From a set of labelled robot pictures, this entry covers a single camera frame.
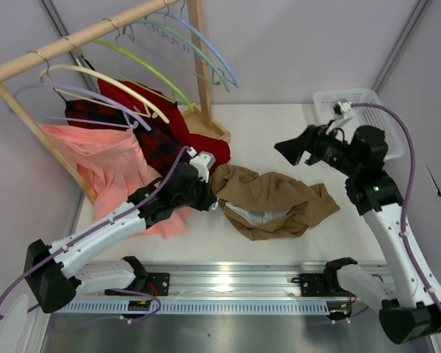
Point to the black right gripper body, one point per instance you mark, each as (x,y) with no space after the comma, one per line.
(312,145)

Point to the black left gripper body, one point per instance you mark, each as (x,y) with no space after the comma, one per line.
(207,198)

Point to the tan brown skirt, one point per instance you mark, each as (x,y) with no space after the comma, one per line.
(272,205)

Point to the sage green plastic hanger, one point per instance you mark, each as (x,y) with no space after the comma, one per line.
(181,42)

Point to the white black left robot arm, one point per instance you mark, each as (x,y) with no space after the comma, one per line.
(145,208)

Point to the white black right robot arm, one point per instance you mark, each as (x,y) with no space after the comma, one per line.
(411,309)

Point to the pink skirt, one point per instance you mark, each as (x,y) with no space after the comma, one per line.
(110,161)

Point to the red black plaid skirt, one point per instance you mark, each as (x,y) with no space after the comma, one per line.
(158,148)

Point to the lilac plastic hanger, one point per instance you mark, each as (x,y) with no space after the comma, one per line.
(92,109)

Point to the light blue plastic hanger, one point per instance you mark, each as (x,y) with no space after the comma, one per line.
(191,16)

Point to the white plastic basket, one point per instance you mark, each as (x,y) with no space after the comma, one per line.
(323,101)

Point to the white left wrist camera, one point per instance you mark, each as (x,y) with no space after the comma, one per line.
(202,162)

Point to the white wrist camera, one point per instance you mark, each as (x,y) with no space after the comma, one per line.
(202,162)
(343,113)

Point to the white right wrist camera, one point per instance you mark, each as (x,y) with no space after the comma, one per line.
(343,113)

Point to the aluminium mounting rail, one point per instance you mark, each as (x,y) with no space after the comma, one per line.
(220,279)

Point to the white slotted cable duct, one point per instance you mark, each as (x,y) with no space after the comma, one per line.
(208,307)

